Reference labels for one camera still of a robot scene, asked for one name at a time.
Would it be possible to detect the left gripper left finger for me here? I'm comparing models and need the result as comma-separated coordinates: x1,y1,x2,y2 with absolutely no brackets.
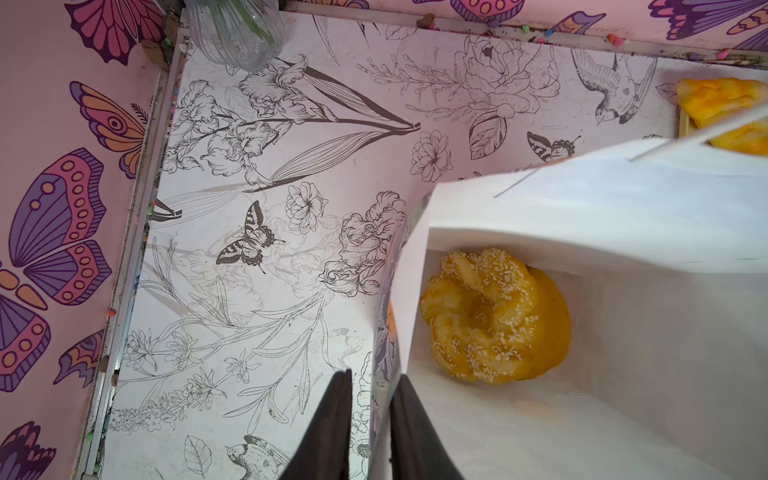
279,370,353,480

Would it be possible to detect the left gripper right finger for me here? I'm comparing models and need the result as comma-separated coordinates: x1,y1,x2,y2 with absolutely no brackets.
389,374,464,480

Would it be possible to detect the glass vase with flowers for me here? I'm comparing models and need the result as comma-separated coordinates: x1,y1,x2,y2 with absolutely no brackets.
185,0,285,72

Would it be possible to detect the sesame twisted bread ring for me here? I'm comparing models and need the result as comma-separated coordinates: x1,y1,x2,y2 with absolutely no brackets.
418,247,572,385

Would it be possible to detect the floral white paper bag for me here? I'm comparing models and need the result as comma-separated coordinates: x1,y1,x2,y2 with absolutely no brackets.
370,134,767,479

